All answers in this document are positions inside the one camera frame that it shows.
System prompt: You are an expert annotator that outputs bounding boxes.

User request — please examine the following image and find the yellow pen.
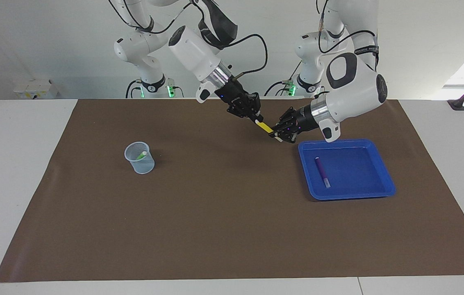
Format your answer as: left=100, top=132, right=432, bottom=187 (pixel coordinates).
left=255, top=120, right=275, bottom=134

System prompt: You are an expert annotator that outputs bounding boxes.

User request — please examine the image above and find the purple pen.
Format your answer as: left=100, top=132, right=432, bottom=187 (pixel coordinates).
left=314, top=157, right=331, bottom=188

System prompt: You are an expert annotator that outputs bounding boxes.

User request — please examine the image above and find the blue plastic tray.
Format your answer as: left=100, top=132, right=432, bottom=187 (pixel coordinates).
left=298, top=138, right=397, bottom=201

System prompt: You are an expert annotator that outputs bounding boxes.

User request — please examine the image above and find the brown table mat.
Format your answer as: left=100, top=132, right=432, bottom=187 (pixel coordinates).
left=0, top=98, right=464, bottom=283

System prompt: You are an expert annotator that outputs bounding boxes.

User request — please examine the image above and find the translucent mesh pen cup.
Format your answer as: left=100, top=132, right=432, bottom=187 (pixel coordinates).
left=124, top=141, right=155, bottom=175

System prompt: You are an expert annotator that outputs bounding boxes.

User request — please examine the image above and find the black base cable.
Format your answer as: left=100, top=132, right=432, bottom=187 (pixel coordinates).
left=125, top=79, right=142, bottom=99
left=264, top=61, right=302, bottom=97

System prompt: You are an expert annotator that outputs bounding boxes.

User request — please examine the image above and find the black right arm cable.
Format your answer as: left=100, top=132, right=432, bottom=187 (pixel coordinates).
left=109, top=0, right=268, bottom=79

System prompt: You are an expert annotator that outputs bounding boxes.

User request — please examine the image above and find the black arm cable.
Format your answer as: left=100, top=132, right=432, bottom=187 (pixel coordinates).
left=109, top=0, right=268, bottom=79
left=317, top=0, right=378, bottom=70

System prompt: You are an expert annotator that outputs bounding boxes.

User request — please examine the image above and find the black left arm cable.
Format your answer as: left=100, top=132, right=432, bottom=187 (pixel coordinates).
left=317, top=0, right=378, bottom=70

